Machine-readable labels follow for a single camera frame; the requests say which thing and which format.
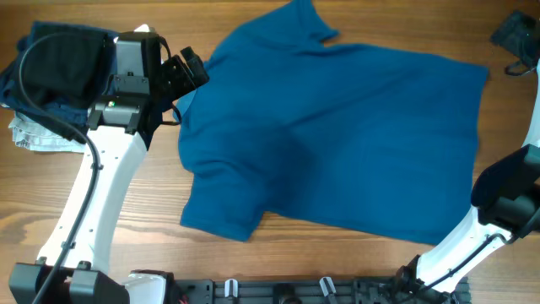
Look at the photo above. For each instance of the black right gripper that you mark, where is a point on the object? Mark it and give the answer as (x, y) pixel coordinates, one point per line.
(510, 33)

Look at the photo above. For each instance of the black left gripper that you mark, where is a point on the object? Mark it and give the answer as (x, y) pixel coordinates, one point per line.
(186, 82)

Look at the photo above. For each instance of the blue polo shirt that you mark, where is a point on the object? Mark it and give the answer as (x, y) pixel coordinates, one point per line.
(356, 136)

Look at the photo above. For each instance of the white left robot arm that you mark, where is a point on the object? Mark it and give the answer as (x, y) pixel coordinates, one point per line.
(72, 266)

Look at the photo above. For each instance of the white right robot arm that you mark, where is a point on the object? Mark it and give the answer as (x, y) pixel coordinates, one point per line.
(505, 208)

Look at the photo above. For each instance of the black folded garment on top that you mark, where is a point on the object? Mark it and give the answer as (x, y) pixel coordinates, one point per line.
(70, 66)

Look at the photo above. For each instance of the blue folded denim garment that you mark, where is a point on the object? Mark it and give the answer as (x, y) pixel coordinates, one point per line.
(77, 117)

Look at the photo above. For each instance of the light washed denim garment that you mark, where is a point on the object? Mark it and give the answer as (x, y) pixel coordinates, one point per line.
(31, 135)

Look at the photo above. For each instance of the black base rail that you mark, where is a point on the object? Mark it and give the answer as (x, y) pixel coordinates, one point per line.
(364, 290)

